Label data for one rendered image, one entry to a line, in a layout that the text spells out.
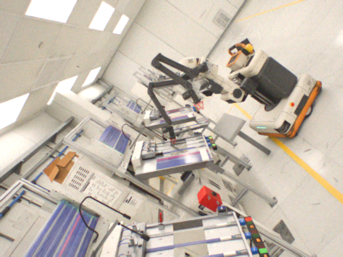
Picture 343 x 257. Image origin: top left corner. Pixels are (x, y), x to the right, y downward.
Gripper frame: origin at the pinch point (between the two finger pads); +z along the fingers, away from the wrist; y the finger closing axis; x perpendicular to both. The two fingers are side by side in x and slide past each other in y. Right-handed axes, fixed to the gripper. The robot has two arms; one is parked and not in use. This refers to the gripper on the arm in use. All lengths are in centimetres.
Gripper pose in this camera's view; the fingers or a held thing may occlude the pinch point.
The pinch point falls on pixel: (173, 143)
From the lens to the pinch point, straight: 292.2
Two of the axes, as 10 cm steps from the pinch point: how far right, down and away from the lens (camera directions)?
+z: 2.1, 9.3, 3.1
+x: 9.8, -2.1, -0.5
